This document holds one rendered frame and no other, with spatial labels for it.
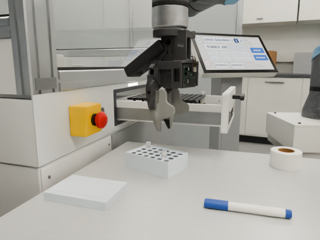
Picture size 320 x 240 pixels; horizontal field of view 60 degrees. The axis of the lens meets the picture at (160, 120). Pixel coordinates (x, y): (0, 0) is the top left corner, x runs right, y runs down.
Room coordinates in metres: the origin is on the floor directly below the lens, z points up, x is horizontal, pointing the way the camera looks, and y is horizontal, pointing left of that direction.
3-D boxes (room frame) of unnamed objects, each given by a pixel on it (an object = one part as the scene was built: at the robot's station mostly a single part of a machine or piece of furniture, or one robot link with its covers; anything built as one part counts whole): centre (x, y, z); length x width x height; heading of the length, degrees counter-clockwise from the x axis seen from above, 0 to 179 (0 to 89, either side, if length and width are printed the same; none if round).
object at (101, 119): (0.64, 0.14, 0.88); 0.04 x 0.03 x 0.04; 162
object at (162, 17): (0.60, -0.02, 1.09); 0.08 x 0.08 x 0.05
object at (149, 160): (0.63, 0.01, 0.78); 0.12 x 0.08 x 0.04; 54
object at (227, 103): (0.87, -0.22, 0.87); 0.29 x 0.02 x 0.11; 162
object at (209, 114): (0.93, -0.02, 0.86); 0.40 x 0.26 x 0.06; 72
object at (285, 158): (0.64, -0.30, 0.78); 0.07 x 0.07 x 0.04
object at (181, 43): (0.60, -0.03, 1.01); 0.09 x 0.08 x 0.12; 54
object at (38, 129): (1.16, 0.53, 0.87); 1.02 x 0.95 x 0.14; 162
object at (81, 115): (0.65, 0.17, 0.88); 0.07 x 0.05 x 0.07; 162
